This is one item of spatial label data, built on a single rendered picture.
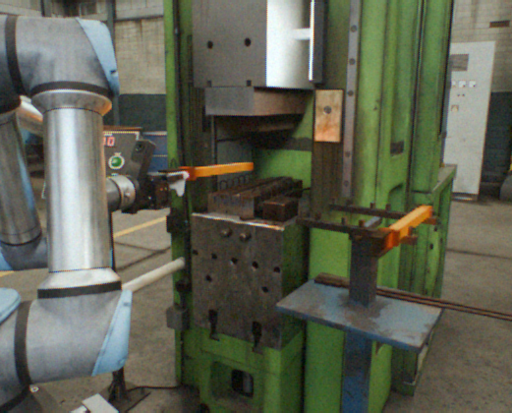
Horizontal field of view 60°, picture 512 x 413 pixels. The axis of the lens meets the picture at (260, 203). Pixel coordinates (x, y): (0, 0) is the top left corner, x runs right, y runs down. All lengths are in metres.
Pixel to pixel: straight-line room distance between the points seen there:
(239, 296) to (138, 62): 8.64
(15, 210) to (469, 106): 6.20
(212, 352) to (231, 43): 1.13
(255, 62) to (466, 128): 5.37
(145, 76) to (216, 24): 8.26
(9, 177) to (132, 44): 9.32
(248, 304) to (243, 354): 0.21
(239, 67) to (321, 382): 1.21
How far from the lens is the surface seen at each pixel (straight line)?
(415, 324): 1.24
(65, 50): 0.73
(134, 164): 1.05
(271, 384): 1.74
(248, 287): 1.59
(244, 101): 1.53
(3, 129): 0.82
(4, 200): 0.89
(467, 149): 6.70
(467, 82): 6.68
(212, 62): 1.61
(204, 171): 1.23
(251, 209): 1.57
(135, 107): 10.06
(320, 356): 1.82
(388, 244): 1.02
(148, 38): 9.82
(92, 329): 0.67
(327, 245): 1.62
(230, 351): 1.76
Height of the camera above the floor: 1.32
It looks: 13 degrees down
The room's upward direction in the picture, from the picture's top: straight up
